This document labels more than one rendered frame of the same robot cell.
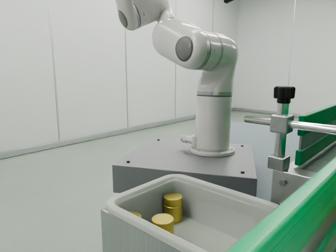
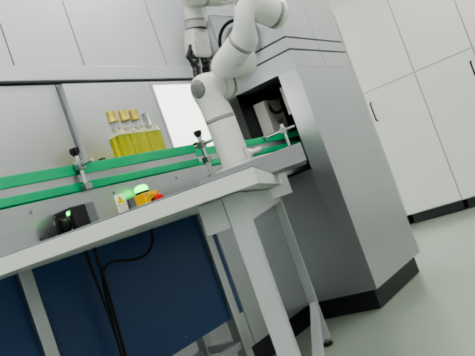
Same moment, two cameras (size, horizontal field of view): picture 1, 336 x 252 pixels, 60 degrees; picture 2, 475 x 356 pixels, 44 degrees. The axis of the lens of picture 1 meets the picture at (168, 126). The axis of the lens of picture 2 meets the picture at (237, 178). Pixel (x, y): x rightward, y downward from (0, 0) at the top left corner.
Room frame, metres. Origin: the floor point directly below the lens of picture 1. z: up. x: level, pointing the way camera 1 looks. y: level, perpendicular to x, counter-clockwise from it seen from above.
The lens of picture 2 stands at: (2.63, -0.40, 0.68)
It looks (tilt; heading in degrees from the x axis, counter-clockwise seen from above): 3 degrees up; 172
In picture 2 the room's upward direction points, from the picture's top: 20 degrees counter-clockwise
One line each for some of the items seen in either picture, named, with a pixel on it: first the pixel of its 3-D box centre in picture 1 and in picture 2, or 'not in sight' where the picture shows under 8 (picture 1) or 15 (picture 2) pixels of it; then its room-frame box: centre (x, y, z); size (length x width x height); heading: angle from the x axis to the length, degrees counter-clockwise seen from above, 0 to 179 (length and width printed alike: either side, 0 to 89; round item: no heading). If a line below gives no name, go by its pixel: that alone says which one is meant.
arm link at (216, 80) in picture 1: (213, 64); (213, 96); (0.78, -0.12, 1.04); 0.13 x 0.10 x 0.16; 130
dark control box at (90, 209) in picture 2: not in sight; (78, 222); (0.98, -0.62, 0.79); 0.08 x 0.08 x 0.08; 48
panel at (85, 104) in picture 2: not in sight; (156, 120); (0.13, -0.29, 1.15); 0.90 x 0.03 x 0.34; 138
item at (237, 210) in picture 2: not in sight; (291, 301); (0.78, -0.11, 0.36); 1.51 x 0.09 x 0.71; 166
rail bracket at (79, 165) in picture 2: not in sight; (85, 167); (0.89, -0.56, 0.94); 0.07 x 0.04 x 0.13; 48
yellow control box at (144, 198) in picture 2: not in sight; (147, 205); (0.77, -0.43, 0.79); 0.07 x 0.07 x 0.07; 48
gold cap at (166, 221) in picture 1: (162, 231); not in sight; (0.40, 0.01, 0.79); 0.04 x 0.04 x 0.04
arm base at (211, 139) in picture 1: (207, 123); (233, 142); (0.79, -0.11, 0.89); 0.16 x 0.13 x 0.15; 72
